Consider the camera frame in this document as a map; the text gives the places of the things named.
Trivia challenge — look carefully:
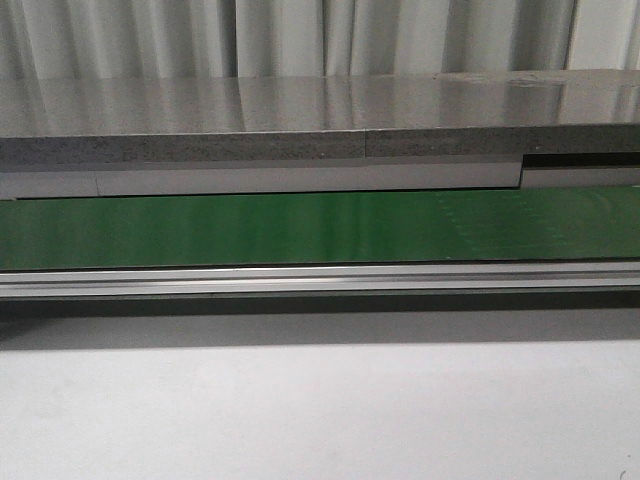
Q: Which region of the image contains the grey cabinet front panel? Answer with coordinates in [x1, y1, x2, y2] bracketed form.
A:
[1, 152, 639, 199]

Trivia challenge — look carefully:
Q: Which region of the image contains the dark grey stone countertop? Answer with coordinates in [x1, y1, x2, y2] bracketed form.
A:
[1, 70, 639, 170]

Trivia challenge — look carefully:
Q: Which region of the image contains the green conveyor belt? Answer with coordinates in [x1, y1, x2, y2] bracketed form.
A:
[1, 186, 639, 271]

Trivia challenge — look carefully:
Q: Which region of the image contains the grey curtain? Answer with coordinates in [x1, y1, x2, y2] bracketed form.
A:
[1, 1, 639, 79]

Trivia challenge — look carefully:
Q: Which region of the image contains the aluminium conveyor side rail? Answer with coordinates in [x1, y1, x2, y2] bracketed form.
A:
[1, 261, 639, 299]

